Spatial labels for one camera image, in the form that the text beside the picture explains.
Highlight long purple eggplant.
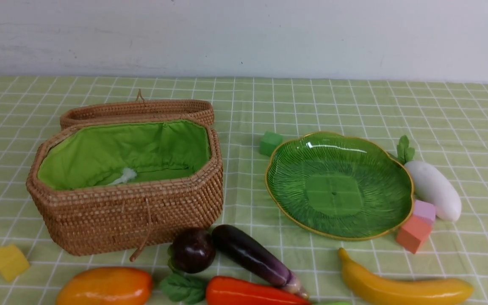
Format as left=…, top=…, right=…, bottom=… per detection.
left=211, top=224, right=310, bottom=299

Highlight dark purple mangosteen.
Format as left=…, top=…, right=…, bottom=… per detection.
left=168, top=227, right=216, bottom=274

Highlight red carrot with leaves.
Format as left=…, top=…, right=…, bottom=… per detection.
left=159, top=273, right=310, bottom=305

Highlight white radish with leaves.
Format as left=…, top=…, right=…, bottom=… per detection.
left=396, top=135, right=462, bottom=222

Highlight yellow banana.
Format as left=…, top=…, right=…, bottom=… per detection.
left=338, top=248, right=474, bottom=305

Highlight orange mango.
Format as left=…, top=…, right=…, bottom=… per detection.
left=55, top=266, right=154, bottom=305

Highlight green foam cube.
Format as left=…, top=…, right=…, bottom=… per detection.
left=259, top=131, right=283, bottom=157

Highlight green glass leaf plate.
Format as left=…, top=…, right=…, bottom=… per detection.
left=265, top=132, right=414, bottom=241

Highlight woven rattan basket lid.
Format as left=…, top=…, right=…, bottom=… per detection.
left=60, top=90, right=215, bottom=129

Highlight woven rattan basket green lining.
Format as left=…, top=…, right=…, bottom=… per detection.
left=26, top=117, right=224, bottom=257

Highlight pink foam cube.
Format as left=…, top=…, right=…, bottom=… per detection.
left=413, top=200, right=436, bottom=226

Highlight orange foam cube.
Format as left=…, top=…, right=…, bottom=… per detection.
left=395, top=216, right=433, bottom=254

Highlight green checked tablecloth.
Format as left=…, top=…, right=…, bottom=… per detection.
left=0, top=76, right=488, bottom=305

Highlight yellow foam cube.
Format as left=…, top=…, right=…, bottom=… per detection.
left=0, top=244, right=30, bottom=282

